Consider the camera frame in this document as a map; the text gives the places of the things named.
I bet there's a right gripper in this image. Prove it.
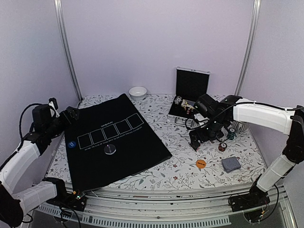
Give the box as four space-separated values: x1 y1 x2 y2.
189 116 227 148

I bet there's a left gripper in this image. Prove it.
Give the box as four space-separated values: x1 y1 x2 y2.
46 106 80 138

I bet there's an orange round button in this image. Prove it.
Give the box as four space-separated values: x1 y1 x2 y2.
196 160 206 169

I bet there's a red poker chip stack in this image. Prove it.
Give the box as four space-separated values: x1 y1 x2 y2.
218 142 227 152

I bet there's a blue round button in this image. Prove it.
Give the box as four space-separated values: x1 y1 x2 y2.
67 141 76 148

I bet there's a green poker chip stack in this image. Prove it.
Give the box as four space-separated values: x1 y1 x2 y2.
227 127 237 140

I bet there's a blue playing card deck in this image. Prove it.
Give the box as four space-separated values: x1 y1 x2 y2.
221 157 241 173

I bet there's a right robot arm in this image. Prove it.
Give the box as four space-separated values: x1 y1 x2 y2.
190 94 304 207

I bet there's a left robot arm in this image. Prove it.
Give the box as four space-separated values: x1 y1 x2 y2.
0 98 80 228

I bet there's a black triangular token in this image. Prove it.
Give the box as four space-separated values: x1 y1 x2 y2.
192 143 200 151

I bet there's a card box in case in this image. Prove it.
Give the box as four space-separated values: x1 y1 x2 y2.
181 99 194 110

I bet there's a chip stack in case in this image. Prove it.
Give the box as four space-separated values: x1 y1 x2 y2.
173 96 183 105

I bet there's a black poker mat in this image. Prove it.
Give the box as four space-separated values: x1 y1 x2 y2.
65 94 172 192

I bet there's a clear dealer puck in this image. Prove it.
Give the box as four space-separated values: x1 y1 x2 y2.
104 144 116 155

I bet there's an aluminium poker case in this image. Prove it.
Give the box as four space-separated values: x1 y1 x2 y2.
168 67 210 126

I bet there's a white ceramic bowl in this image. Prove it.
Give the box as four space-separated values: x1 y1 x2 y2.
129 86 147 101

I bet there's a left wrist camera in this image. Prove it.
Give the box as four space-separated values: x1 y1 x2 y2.
48 97 59 118

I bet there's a right aluminium frame post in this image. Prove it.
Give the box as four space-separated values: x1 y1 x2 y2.
234 0 261 96

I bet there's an aluminium frame post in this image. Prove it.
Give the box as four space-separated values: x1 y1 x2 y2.
234 0 261 96
54 0 83 102

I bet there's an aluminium front rail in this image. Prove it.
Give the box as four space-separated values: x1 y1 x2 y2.
23 184 297 228

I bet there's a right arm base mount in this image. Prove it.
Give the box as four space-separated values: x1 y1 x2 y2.
228 193 270 223

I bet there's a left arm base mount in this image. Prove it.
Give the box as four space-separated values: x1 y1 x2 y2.
47 190 87 212

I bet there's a left aluminium frame post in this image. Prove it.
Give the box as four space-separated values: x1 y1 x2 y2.
54 0 83 102

